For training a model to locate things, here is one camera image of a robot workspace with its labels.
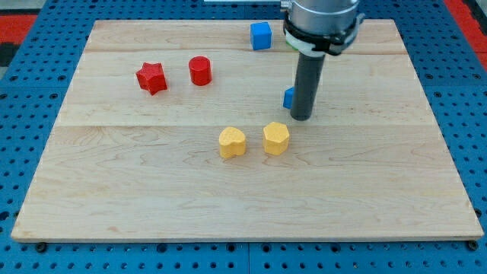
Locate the red cylinder block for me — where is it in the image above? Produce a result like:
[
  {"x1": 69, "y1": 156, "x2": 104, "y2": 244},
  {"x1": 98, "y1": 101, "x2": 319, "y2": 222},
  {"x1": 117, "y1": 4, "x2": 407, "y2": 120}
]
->
[{"x1": 189, "y1": 56, "x2": 212, "y2": 86}]

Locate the yellow hexagon block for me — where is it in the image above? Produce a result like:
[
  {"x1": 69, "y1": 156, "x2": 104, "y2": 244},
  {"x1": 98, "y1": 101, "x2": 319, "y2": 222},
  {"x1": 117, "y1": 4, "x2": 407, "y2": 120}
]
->
[{"x1": 263, "y1": 122, "x2": 290, "y2": 155}]

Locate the red star block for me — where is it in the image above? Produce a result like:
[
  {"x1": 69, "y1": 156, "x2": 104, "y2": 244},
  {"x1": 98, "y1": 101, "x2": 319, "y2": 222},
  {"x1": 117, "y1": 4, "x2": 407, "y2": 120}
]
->
[{"x1": 135, "y1": 62, "x2": 167, "y2": 96}]

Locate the yellow heart block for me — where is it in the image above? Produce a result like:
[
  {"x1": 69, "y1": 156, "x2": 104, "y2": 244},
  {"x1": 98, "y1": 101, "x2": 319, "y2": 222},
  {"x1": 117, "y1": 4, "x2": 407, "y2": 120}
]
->
[{"x1": 218, "y1": 126, "x2": 247, "y2": 158}]

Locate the blue cube block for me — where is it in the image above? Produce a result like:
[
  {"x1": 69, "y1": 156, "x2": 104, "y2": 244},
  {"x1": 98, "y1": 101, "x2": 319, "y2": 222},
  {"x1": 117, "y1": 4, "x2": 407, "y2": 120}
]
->
[{"x1": 250, "y1": 22, "x2": 272, "y2": 50}]

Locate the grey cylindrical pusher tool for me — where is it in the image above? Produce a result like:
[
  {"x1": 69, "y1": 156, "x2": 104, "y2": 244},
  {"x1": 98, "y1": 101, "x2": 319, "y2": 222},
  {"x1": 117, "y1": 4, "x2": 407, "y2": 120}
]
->
[{"x1": 290, "y1": 53, "x2": 325, "y2": 121}]

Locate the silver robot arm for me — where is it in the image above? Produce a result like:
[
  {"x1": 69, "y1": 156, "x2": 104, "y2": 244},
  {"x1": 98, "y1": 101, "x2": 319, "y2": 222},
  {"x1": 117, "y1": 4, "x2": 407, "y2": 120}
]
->
[{"x1": 281, "y1": 0, "x2": 364, "y2": 57}]

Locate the wooden board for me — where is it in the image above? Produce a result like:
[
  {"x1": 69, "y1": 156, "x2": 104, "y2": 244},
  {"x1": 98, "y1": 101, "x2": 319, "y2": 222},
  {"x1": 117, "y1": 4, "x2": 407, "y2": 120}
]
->
[{"x1": 11, "y1": 19, "x2": 484, "y2": 243}]

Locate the blue triangle block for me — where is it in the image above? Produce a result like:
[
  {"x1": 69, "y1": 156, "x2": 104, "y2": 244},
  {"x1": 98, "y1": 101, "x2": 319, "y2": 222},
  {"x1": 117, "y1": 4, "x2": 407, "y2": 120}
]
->
[{"x1": 282, "y1": 87, "x2": 294, "y2": 109}]

